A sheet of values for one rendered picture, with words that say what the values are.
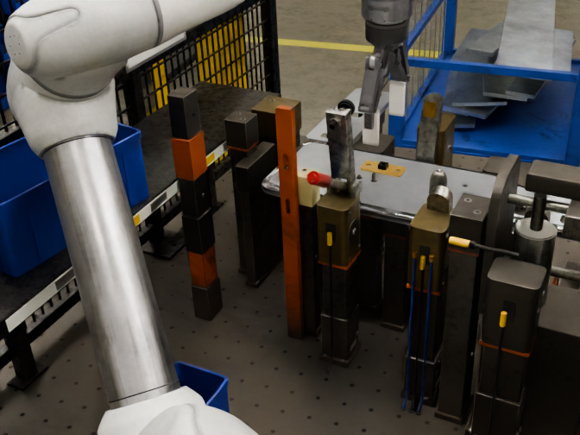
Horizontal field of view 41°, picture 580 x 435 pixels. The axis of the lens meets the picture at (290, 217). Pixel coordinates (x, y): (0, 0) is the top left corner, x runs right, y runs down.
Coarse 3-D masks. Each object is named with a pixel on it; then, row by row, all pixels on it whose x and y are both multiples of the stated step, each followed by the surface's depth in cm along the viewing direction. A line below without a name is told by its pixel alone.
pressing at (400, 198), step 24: (312, 144) 163; (312, 168) 154; (360, 168) 154; (408, 168) 153; (432, 168) 152; (456, 168) 153; (384, 192) 145; (408, 192) 145; (456, 192) 144; (480, 192) 144; (528, 192) 143; (384, 216) 139; (408, 216) 137; (552, 216) 136; (576, 240) 131
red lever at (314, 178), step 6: (312, 174) 122; (318, 174) 122; (324, 174) 124; (312, 180) 122; (318, 180) 122; (324, 180) 124; (330, 180) 126; (336, 180) 129; (324, 186) 126; (330, 186) 130; (336, 186) 130; (342, 186) 132
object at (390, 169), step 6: (366, 162) 155; (372, 162) 155; (378, 162) 155; (384, 162) 153; (366, 168) 153; (372, 168) 153; (378, 168) 152; (384, 168) 152; (390, 168) 152; (396, 168) 152; (402, 168) 152; (390, 174) 151; (396, 174) 150
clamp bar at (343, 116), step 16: (336, 112) 125; (352, 112) 128; (336, 128) 126; (336, 144) 129; (352, 144) 130; (336, 160) 131; (352, 160) 131; (336, 176) 133; (352, 176) 133; (336, 192) 136
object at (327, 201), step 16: (320, 208) 133; (336, 208) 132; (352, 208) 133; (320, 224) 134; (336, 224) 133; (352, 224) 135; (320, 240) 136; (336, 240) 134; (352, 240) 136; (320, 256) 138; (336, 256) 136; (352, 256) 138; (336, 272) 139; (352, 272) 142; (336, 288) 141; (352, 288) 144; (336, 304) 143; (352, 304) 146; (336, 320) 145; (352, 320) 147; (336, 336) 147; (352, 336) 149; (336, 352) 149; (352, 352) 151
